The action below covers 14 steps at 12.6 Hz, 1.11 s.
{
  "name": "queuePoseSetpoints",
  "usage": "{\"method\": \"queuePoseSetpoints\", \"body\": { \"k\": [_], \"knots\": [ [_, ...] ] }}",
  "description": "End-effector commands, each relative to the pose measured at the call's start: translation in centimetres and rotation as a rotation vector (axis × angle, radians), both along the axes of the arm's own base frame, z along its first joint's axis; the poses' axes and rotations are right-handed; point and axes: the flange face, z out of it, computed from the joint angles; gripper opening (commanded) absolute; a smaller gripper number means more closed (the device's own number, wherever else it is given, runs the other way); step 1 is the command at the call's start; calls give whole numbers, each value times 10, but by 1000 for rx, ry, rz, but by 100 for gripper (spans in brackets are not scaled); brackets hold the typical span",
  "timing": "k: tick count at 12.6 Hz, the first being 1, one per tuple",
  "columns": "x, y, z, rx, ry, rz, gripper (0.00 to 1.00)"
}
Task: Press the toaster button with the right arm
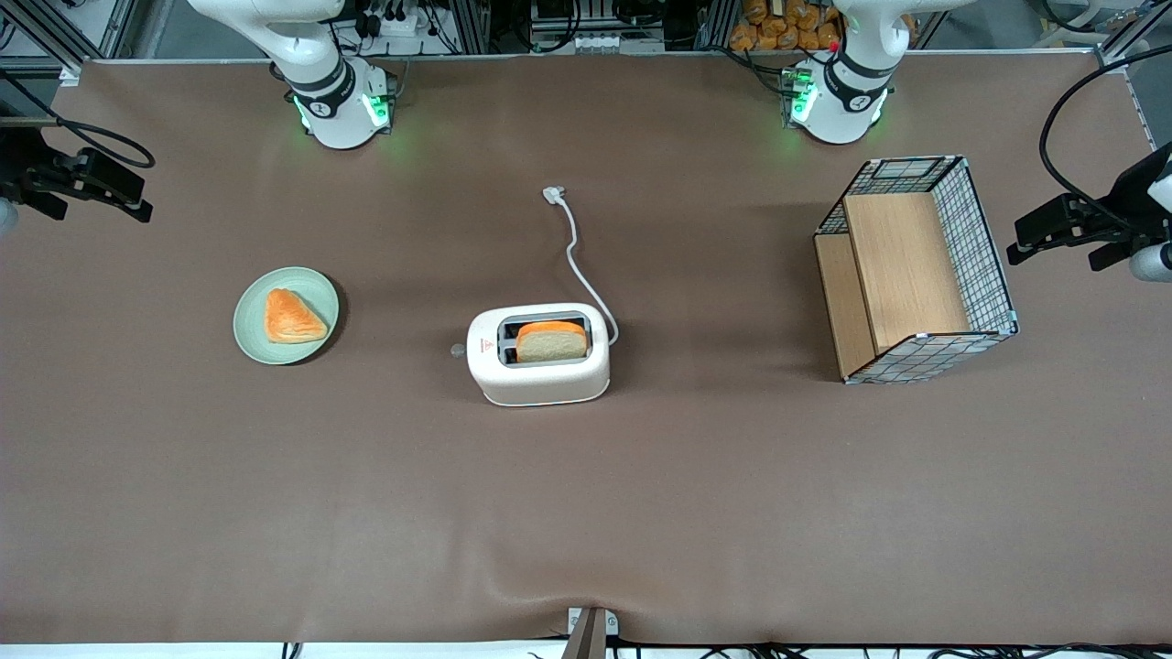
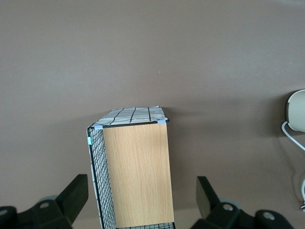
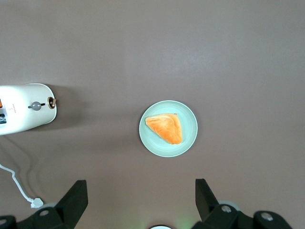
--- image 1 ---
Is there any white toaster power cord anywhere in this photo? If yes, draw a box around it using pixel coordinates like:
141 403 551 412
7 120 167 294
542 186 621 346

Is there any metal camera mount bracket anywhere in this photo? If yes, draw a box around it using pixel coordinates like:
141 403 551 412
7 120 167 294
560 607 620 659

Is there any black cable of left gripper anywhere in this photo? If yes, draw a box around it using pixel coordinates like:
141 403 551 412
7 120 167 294
1039 44 1172 230

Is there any bag of orange bread rolls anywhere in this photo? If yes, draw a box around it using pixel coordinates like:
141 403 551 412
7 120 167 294
730 0 843 53

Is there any pale green round plate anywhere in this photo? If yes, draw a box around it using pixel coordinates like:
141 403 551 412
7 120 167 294
233 266 341 366

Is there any bread slice with orange crust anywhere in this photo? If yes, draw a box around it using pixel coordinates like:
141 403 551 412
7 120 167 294
515 320 589 363

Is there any white two-slot toaster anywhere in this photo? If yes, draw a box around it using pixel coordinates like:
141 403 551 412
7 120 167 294
466 302 612 407

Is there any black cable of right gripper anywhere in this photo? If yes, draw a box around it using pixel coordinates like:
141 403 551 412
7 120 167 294
0 71 157 170

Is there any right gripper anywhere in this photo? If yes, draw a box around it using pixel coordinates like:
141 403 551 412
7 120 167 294
0 128 154 223

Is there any black wire basket checked liner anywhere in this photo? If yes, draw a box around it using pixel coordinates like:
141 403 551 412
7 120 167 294
813 156 1020 385

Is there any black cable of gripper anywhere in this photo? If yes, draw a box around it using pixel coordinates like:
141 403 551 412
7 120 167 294
0 71 157 170
1039 44 1172 230

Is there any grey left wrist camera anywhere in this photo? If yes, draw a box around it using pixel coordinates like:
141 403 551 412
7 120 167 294
1129 241 1172 283

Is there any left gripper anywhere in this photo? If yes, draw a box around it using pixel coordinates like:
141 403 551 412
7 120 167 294
1007 142 1172 272

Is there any brown table cover mat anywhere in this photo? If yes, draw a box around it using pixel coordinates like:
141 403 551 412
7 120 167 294
0 50 1172 646

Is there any aluminium frame profile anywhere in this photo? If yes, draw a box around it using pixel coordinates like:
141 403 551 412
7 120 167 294
1094 5 1172 70
0 0 138 74

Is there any triangular orange pastry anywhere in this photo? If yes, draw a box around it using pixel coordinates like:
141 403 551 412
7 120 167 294
265 288 329 345

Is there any light wooden shelf board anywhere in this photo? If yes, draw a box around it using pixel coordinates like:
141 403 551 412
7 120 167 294
815 192 971 378

